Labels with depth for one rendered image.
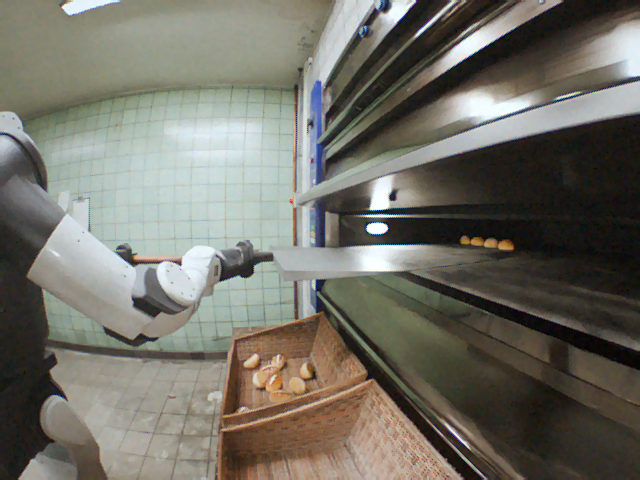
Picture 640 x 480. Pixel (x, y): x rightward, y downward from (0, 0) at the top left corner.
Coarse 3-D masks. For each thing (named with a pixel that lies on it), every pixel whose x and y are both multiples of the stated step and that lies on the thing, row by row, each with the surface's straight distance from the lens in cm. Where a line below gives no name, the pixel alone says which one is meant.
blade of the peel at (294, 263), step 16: (288, 256) 91; (304, 256) 91; (320, 256) 91; (336, 256) 91; (352, 256) 91; (368, 256) 92; (288, 272) 56; (304, 272) 56; (320, 272) 58; (336, 272) 59; (352, 272) 60; (368, 272) 63; (384, 272) 65
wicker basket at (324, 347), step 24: (240, 336) 127; (264, 336) 126; (288, 336) 126; (312, 336) 129; (336, 336) 103; (264, 360) 133; (288, 360) 132; (312, 360) 130; (336, 360) 101; (240, 384) 119; (288, 384) 116; (312, 384) 116; (336, 384) 78; (264, 408) 80; (288, 408) 81
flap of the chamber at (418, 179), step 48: (624, 96) 22; (432, 144) 31; (480, 144) 25; (528, 144) 24; (576, 144) 24; (624, 144) 24; (336, 192) 62; (384, 192) 51; (432, 192) 45; (480, 192) 41; (528, 192) 38; (576, 192) 36; (624, 192) 35
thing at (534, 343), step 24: (408, 288) 59; (432, 288) 54; (456, 312) 48; (480, 312) 44; (504, 312) 44; (504, 336) 43; (528, 336) 40; (552, 336) 39; (576, 336) 41; (552, 360) 40; (576, 360) 38; (600, 360) 38; (624, 360) 38; (600, 384) 39; (624, 384) 38
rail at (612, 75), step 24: (600, 72) 23; (624, 72) 23; (528, 96) 24; (552, 96) 23; (576, 96) 23; (456, 120) 29; (480, 120) 27; (408, 144) 35; (360, 168) 49; (312, 192) 87
